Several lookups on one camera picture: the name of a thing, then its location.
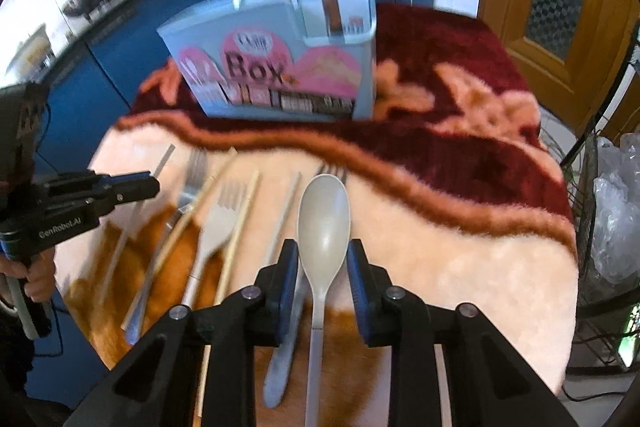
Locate beige plastic fork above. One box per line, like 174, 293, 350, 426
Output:
181, 179, 247, 308

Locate white cooking pot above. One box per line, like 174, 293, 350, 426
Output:
5, 24, 56, 75

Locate person's left forearm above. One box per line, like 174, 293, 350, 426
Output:
0, 297, 76, 427

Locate black wire rack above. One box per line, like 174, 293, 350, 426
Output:
540, 22, 640, 373

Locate red and peach plush blanket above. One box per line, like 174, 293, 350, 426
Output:
52, 2, 581, 427

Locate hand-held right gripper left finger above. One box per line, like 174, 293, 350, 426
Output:
62, 238, 303, 427

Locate light blue utensil holder box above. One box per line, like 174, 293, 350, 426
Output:
156, 0, 378, 122

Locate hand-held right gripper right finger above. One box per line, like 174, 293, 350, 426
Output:
346, 238, 581, 427

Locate metal chopstick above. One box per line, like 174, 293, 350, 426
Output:
95, 144, 177, 305

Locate person's left hand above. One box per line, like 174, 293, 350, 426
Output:
0, 249, 56, 304

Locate beige plastic spoon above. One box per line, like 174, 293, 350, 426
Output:
298, 174, 351, 427

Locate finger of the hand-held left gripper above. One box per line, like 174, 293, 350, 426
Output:
101, 171, 162, 214

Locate clear plastic bags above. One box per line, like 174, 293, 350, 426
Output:
580, 134, 640, 303

